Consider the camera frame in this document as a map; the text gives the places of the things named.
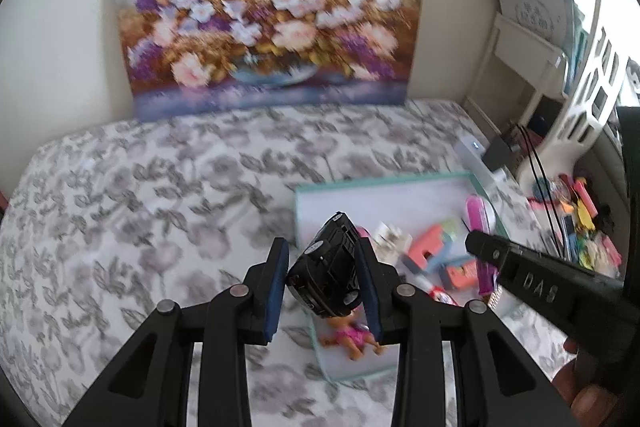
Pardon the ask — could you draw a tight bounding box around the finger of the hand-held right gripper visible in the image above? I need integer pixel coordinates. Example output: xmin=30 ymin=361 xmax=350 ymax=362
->
xmin=465 ymin=229 xmax=523 ymax=294

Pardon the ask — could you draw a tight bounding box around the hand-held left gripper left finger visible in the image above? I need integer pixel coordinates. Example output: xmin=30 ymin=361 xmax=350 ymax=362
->
xmin=62 ymin=238 xmax=292 ymax=427

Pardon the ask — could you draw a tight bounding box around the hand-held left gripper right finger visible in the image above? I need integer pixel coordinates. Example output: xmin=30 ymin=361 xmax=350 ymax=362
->
xmin=356 ymin=238 xmax=557 ymax=427

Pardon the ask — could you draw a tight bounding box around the small orange blue toy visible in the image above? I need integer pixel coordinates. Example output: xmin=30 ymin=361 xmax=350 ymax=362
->
xmin=440 ymin=257 xmax=481 ymax=292

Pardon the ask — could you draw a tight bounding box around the magenta plastic case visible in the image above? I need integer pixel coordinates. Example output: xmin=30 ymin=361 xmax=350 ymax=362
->
xmin=465 ymin=194 xmax=499 ymax=299

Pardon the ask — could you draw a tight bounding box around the black toy car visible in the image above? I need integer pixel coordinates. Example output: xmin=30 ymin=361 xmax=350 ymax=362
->
xmin=285 ymin=210 xmax=363 ymax=319

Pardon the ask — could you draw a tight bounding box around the pink puppy figure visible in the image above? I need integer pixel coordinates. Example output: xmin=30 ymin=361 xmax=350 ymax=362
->
xmin=320 ymin=314 xmax=386 ymax=361

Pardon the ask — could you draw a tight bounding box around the white charger plug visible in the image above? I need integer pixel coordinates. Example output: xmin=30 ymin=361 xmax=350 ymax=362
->
xmin=375 ymin=222 xmax=412 ymax=259

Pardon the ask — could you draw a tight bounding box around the red glue bottle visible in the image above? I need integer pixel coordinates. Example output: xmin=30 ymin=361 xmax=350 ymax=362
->
xmin=420 ymin=279 xmax=459 ymax=308

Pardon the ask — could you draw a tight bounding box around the shallow teal cardboard tray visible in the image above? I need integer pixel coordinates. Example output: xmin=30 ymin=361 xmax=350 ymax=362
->
xmin=292 ymin=171 xmax=506 ymax=383

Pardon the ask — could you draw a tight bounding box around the person's right hand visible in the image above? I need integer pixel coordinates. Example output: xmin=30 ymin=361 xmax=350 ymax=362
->
xmin=551 ymin=339 xmax=632 ymax=427

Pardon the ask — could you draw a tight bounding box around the pile of colourful small toys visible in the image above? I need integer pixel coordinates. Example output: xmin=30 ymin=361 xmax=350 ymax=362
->
xmin=527 ymin=174 xmax=626 ymax=279

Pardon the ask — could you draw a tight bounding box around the black power adapter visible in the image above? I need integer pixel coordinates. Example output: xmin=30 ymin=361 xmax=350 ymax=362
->
xmin=484 ymin=134 xmax=521 ymax=172

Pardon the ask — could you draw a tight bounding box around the dark storage box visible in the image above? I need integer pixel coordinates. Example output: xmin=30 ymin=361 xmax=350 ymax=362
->
xmin=531 ymin=99 xmax=562 ymax=134

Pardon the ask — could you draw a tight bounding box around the white lattice chair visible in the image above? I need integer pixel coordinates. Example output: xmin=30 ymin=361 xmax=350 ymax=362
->
xmin=517 ymin=0 xmax=636 ymax=188

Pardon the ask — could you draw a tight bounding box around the white wooden chair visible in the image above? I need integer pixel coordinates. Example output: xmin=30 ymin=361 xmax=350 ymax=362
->
xmin=465 ymin=14 xmax=568 ymax=138

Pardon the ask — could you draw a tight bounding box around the teal framed white board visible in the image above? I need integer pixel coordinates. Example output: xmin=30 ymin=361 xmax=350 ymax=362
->
xmin=495 ymin=0 xmax=587 ymax=52

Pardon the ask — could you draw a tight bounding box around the flower painting canvas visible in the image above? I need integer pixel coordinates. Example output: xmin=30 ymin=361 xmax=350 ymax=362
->
xmin=114 ymin=0 xmax=428 ymax=122

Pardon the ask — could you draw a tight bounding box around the black cable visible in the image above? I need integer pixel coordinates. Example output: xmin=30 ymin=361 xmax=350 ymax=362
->
xmin=522 ymin=124 xmax=565 ymax=253
xmin=517 ymin=124 xmax=558 ymax=253

